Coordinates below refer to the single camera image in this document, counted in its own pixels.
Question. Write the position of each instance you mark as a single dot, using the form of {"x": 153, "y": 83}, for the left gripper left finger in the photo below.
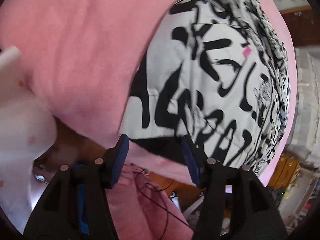
{"x": 74, "y": 204}

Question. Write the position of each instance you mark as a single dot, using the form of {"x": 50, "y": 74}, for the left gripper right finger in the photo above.
{"x": 253, "y": 212}

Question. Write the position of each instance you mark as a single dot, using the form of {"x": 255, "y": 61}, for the black white graffiti jacket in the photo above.
{"x": 215, "y": 70}

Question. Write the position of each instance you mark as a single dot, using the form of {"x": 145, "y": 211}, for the wooden drawer cabinet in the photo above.
{"x": 284, "y": 172}

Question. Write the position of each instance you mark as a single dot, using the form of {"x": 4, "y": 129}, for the grey covered furniture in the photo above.
{"x": 303, "y": 140}

